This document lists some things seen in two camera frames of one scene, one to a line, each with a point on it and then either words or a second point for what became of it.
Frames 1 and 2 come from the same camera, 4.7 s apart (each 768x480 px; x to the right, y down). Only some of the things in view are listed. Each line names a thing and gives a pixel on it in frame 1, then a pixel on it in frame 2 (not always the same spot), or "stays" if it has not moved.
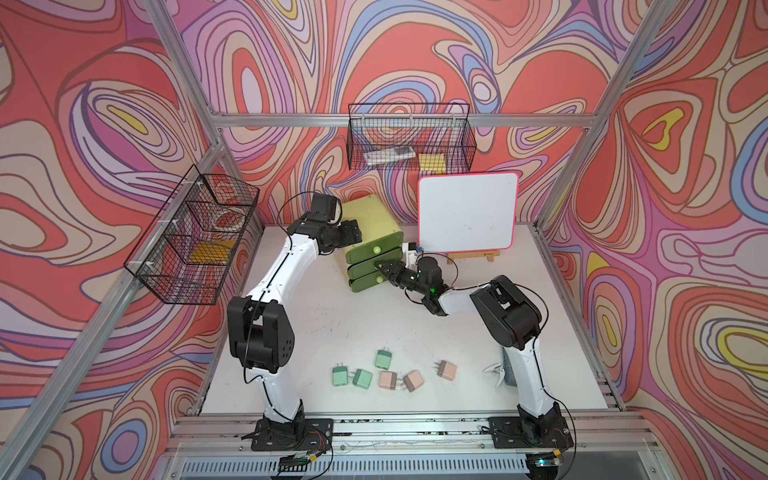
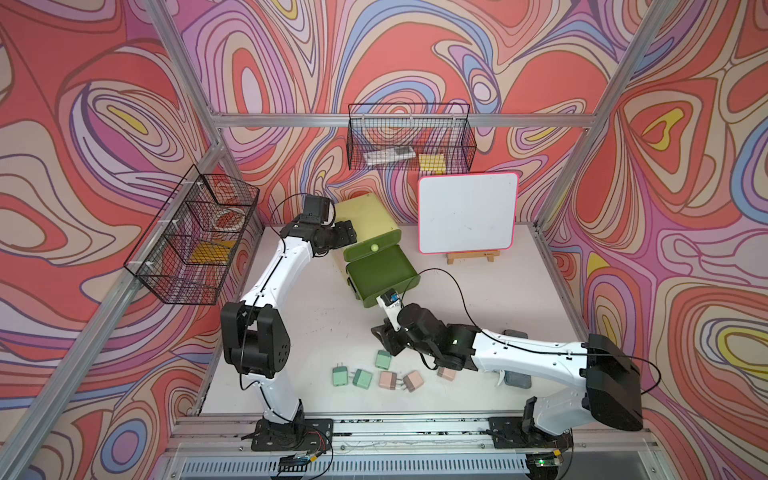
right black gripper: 394,272 to 388,337
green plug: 339,375 stays
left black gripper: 350,234 stays
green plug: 361,378 stays
